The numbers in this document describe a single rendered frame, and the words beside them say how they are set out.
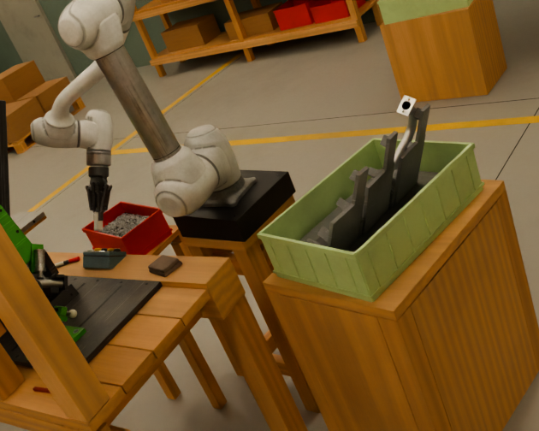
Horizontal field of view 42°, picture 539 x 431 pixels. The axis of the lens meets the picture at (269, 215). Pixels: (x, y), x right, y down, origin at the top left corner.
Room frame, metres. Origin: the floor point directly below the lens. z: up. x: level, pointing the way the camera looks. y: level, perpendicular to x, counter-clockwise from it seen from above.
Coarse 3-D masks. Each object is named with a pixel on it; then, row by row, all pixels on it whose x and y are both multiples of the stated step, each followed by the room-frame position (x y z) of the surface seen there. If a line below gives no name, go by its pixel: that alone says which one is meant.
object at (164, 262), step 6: (162, 258) 2.13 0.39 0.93; (168, 258) 2.11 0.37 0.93; (174, 258) 2.09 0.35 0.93; (150, 264) 2.12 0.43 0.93; (156, 264) 2.10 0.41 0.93; (162, 264) 2.08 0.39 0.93; (168, 264) 2.07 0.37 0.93; (174, 264) 2.07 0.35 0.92; (180, 264) 2.08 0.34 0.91; (150, 270) 2.11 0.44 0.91; (156, 270) 2.08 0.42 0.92; (162, 270) 2.05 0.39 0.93; (168, 270) 2.06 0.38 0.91; (174, 270) 2.06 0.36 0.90
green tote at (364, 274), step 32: (352, 160) 2.22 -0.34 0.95; (448, 160) 2.04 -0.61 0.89; (320, 192) 2.12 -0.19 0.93; (352, 192) 2.19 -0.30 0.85; (448, 192) 1.87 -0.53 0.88; (288, 224) 2.02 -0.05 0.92; (384, 224) 1.71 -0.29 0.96; (416, 224) 1.77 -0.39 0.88; (448, 224) 1.85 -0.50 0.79; (288, 256) 1.87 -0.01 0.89; (320, 256) 1.75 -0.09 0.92; (352, 256) 1.63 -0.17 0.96; (384, 256) 1.68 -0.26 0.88; (416, 256) 1.75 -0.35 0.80; (352, 288) 1.68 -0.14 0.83; (384, 288) 1.66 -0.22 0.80
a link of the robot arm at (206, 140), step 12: (192, 132) 2.37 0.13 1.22; (204, 132) 2.33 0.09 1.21; (216, 132) 2.35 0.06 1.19; (192, 144) 2.32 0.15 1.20; (204, 144) 2.30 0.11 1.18; (216, 144) 2.31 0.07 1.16; (228, 144) 2.36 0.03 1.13; (204, 156) 2.27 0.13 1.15; (216, 156) 2.28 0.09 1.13; (228, 156) 2.33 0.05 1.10; (216, 168) 2.26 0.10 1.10; (228, 168) 2.31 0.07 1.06; (228, 180) 2.31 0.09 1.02
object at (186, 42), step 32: (160, 0) 8.62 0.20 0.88; (192, 0) 8.11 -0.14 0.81; (224, 0) 7.86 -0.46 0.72; (256, 0) 8.14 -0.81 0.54; (288, 0) 7.74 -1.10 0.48; (320, 0) 7.34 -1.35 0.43; (352, 0) 6.81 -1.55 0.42; (192, 32) 8.42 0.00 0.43; (224, 32) 8.56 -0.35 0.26; (256, 32) 7.79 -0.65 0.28; (288, 32) 7.38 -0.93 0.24; (320, 32) 7.07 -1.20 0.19; (160, 64) 8.76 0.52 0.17
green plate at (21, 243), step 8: (0, 208) 2.28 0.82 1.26; (0, 216) 2.26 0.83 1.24; (8, 216) 2.27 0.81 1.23; (8, 224) 2.26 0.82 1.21; (8, 232) 2.24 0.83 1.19; (16, 232) 2.25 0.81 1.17; (16, 240) 2.24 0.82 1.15; (24, 240) 2.25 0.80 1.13; (16, 248) 2.22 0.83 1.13; (24, 248) 2.23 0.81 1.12; (24, 256) 2.22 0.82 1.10
